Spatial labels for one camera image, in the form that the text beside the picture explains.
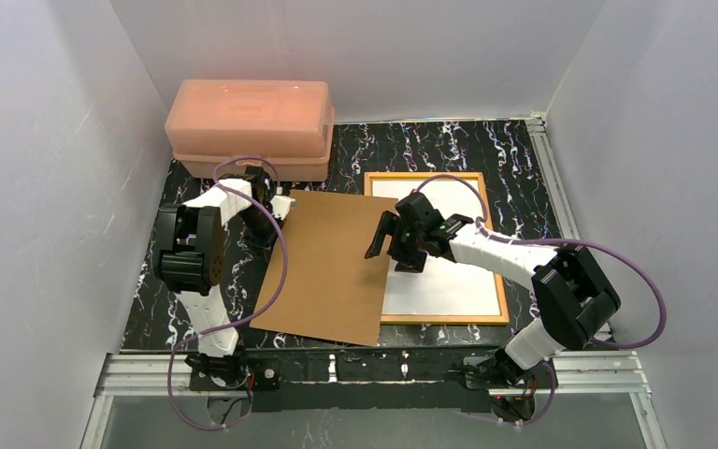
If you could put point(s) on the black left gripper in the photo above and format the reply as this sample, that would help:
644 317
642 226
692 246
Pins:
257 222

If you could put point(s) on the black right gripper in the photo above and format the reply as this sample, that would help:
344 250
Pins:
397 233

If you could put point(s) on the sky and building photo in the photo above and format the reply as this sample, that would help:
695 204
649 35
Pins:
446 290

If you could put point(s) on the brown frame backing board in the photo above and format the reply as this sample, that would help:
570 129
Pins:
318 283

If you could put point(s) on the yellow wooden picture frame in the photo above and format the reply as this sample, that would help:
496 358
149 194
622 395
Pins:
399 184

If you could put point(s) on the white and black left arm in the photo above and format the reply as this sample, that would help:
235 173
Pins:
189 258

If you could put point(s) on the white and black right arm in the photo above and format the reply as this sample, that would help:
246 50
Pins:
574 296

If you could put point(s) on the pink plastic storage box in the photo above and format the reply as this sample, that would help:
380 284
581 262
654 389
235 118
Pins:
290 123

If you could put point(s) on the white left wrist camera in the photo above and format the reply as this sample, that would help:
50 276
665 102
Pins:
281 206

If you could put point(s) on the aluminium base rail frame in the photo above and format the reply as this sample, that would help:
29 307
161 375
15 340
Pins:
602 399

